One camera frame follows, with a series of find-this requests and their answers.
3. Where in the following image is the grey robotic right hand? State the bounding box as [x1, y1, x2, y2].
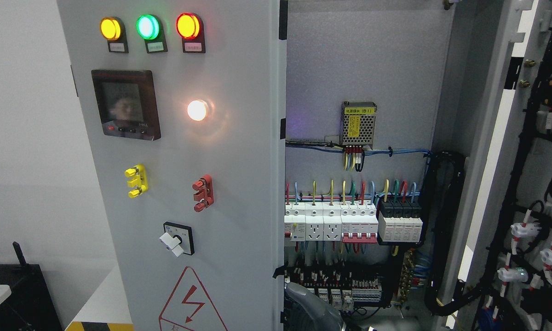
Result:
[284, 282, 347, 331]

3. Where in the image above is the grey cabinet door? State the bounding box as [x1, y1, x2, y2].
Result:
[57, 0, 286, 331]
[422, 0, 552, 331]

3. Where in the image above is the lower relay terminal row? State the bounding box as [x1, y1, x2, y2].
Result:
[282, 263, 385, 313]

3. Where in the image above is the white socket breaker row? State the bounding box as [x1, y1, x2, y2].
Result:
[284, 201, 379, 245]

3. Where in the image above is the brass right ground bar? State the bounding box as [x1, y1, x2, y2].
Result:
[397, 250, 415, 305]

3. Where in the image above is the red electric hazard sticker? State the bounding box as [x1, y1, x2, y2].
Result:
[159, 267, 228, 331]

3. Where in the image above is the black surge protector block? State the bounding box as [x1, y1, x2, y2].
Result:
[378, 200, 423, 245]

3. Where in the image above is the metal mesh power supply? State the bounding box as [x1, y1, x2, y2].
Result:
[340, 101, 377, 146]

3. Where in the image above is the white glowing indicator lamp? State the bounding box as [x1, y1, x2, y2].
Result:
[186, 100, 209, 121]

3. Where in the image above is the grey electrical cabinet body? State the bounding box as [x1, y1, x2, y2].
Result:
[282, 0, 466, 331]

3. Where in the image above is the black box with antenna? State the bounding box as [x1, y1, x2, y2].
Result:
[0, 242, 62, 331]

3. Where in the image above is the black digital power meter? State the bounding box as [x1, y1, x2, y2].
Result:
[91, 69, 161, 141]

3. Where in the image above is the red indicator lamp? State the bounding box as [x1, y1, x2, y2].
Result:
[176, 12, 205, 54]

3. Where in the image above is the green indicator lamp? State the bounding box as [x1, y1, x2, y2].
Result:
[136, 14, 167, 54]

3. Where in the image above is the yellow indicator lamp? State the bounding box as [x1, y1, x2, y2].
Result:
[100, 17, 128, 54]

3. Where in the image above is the white rotary selector switch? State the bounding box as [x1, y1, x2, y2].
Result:
[160, 222, 195, 257]

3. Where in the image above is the red terminal post block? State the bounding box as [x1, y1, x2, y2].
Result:
[192, 174, 214, 212]

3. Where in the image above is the black right cable loom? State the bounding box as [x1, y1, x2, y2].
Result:
[424, 151, 488, 317]

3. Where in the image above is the yellow terminal post block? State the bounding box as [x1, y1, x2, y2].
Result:
[124, 164, 149, 199]

